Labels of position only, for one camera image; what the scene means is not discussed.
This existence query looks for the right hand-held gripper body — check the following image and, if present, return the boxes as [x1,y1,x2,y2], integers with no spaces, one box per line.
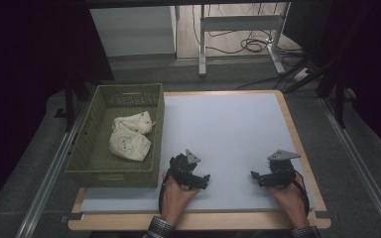
[266,149,302,189]

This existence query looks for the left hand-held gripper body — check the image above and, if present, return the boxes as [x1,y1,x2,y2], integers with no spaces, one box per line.
[169,149,203,191]

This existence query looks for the cream cloth with outline print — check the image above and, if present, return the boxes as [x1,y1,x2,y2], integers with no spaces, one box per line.
[108,122,153,163]

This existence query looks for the green plastic basket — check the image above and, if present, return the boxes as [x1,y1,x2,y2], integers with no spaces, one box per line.
[63,82,166,189]

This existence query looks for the person's left hand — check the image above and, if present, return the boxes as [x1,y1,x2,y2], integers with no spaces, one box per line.
[160,170,200,226]

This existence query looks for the person's right hand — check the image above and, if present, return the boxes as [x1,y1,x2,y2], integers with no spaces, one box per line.
[267,174,311,230]

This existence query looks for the cream cloth with small dots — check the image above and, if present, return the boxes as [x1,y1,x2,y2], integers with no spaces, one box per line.
[111,110,157,136]

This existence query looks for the black tripod stand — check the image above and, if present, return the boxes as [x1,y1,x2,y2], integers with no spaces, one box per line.
[277,54,358,130]

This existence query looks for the white power strip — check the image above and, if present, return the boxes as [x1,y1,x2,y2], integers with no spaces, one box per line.
[293,66,310,83]

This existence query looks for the black stand leg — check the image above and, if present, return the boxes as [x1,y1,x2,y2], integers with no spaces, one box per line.
[54,73,80,133]

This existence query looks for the dark curtain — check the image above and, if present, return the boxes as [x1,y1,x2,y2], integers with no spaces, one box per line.
[0,0,115,219]
[282,0,381,162]

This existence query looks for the grey cabinet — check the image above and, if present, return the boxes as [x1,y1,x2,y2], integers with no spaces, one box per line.
[89,5,179,61]

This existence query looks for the right gripper dark cable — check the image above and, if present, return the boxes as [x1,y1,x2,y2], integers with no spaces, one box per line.
[293,170,312,217]

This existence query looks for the metal floor rail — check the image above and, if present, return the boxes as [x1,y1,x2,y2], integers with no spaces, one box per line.
[317,97,381,238]
[15,100,92,238]

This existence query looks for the black floor cables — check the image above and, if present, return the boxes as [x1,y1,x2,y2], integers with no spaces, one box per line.
[191,3,307,67]

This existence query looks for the white metal table frame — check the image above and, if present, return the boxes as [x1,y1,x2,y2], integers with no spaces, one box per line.
[197,2,292,77]

